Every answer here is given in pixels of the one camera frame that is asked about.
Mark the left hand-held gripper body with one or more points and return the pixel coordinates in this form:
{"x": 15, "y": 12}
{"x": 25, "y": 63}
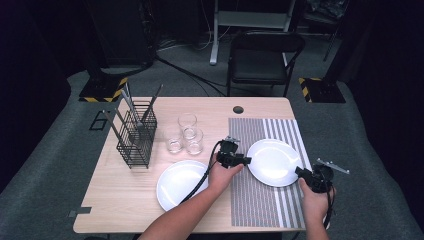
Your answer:
{"x": 228, "y": 155}

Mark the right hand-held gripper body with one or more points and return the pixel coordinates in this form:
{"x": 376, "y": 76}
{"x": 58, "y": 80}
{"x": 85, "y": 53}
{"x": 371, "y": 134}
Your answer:
{"x": 321, "y": 180}

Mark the white plate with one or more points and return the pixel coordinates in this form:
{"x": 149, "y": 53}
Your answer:
{"x": 273, "y": 161}
{"x": 176, "y": 183}

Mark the clear drinking glass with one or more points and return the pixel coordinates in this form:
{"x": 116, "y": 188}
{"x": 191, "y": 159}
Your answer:
{"x": 195, "y": 146}
{"x": 174, "y": 145}
{"x": 187, "y": 120}

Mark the silver metal fork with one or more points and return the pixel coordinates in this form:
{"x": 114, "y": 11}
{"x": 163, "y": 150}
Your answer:
{"x": 152, "y": 103}

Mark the silver metal knife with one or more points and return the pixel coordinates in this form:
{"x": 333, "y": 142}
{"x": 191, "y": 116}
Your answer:
{"x": 111, "y": 125}

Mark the person's right hand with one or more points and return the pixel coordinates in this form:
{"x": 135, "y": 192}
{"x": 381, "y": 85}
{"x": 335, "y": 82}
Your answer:
{"x": 316, "y": 203}

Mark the person's left hand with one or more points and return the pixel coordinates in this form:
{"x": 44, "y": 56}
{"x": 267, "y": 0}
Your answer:
{"x": 220, "y": 180}

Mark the grey striped placemat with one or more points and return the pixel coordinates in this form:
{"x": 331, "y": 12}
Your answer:
{"x": 253, "y": 206}

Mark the black base with hazard stripes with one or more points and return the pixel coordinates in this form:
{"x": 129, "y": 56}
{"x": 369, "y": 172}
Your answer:
{"x": 326, "y": 91}
{"x": 100, "y": 88}

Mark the black folding chair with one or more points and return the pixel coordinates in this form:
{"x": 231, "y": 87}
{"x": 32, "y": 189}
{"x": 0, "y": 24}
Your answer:
{"x": 260, "y": 66}

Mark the grey tape strip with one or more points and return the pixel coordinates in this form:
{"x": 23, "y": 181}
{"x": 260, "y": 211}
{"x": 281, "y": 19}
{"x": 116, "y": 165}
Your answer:
{"x": 81, "y": 210}

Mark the black cabinet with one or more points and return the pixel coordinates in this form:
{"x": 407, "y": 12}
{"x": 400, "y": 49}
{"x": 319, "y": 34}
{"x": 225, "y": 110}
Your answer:
{"x": 120, "y": 33}

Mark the grey crumpled bag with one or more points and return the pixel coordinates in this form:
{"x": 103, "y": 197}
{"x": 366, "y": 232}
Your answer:
{"x": 326, "y": 8}

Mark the white desk frame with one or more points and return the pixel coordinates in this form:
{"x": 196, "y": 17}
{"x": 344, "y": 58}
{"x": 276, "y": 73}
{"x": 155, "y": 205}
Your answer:
{"x": 250, "y": 19}

